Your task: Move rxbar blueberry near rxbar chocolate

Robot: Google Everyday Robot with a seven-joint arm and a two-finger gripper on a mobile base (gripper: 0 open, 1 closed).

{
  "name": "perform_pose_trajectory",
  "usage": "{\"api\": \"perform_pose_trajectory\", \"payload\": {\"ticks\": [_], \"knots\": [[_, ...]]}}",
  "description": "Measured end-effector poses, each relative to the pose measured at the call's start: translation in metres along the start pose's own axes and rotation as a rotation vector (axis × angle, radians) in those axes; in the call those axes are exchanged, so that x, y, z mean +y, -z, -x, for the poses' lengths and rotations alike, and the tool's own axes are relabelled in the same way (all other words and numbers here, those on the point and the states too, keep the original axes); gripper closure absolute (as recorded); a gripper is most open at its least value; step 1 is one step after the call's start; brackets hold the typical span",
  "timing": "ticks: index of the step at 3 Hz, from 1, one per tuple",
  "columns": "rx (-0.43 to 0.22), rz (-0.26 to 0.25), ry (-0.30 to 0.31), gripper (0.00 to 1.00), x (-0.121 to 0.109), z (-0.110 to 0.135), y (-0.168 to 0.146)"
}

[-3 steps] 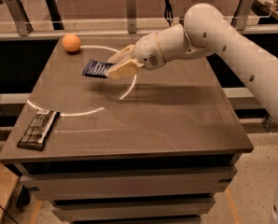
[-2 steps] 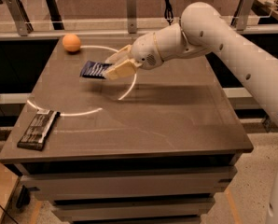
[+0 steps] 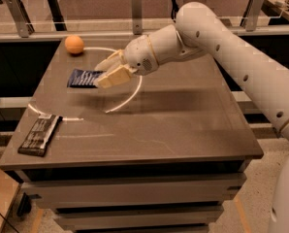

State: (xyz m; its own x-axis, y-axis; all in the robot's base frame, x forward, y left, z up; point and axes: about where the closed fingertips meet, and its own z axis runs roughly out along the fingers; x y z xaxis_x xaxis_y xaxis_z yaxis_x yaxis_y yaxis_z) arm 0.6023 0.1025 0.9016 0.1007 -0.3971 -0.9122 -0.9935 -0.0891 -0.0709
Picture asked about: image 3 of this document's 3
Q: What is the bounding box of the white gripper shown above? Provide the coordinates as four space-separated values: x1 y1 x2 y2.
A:
95 35 159 88

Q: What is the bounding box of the blue rxbar blueberry wrapper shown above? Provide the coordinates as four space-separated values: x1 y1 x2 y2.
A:
67 69 103 88

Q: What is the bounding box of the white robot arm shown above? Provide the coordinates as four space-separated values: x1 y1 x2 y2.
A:
94 2 289 233

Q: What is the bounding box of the black rxbar chocolate wrapper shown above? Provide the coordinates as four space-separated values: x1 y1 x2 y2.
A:
17 114 62 156

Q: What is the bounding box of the orange ball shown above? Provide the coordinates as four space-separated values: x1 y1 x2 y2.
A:
65 35 84 54

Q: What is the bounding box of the black table leg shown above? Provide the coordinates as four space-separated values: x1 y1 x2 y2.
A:
48 0 67 31

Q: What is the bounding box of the clear acrylic barrier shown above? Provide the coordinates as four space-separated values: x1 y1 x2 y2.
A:
0 15 284 36

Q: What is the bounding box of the grey drawer cabinet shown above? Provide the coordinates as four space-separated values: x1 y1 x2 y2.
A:
15 160 252 233

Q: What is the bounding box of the middle metal bracket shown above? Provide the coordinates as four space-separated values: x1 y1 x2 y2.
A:
131 0 143 35

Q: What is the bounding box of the metal bracket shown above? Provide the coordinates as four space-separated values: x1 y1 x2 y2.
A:
131 0 143 35
4 0 34 38
243 0 264 31

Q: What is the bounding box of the black hanging cable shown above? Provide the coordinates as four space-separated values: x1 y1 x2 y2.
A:
168 0 181 19

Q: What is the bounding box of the left metal bracket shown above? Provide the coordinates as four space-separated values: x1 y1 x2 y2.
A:
4 0 34 38

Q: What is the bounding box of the right metal bracket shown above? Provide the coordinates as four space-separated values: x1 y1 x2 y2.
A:
243 0 264 31

